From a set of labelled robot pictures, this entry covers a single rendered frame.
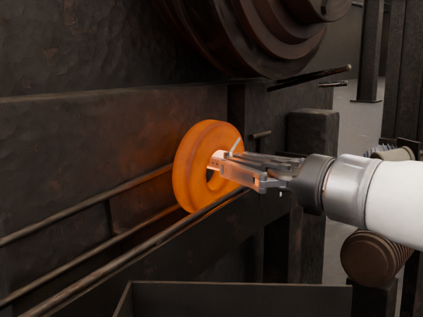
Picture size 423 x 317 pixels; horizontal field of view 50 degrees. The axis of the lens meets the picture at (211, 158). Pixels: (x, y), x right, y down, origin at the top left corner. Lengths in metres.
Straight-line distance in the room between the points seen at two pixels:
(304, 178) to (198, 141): 0.17
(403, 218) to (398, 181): 0.04
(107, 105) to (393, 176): 0.38
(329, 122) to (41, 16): 0.63
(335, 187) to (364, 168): 0.04
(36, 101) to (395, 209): 0.43
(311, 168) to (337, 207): 0.06
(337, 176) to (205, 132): 0.21
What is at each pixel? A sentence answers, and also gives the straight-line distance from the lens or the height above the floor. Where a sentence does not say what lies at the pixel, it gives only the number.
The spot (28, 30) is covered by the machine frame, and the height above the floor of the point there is 0.95.
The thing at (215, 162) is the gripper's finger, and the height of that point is 0.76.
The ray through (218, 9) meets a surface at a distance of 0.67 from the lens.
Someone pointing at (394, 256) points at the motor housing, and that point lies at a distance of 1.09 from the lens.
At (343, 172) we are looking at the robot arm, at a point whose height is 0.78.
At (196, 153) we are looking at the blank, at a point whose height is 0.78.
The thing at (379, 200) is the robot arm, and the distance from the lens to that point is 0.56.
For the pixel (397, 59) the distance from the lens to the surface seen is 5.00.
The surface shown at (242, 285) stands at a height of 0.72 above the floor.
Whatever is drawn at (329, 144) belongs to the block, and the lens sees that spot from 1.04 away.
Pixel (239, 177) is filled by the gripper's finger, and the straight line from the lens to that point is 0.64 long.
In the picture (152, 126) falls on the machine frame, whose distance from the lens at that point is 0.71.
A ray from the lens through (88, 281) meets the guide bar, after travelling 0.55.
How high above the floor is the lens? 0.92
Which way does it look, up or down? 13 degrees down
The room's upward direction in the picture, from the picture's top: straight up
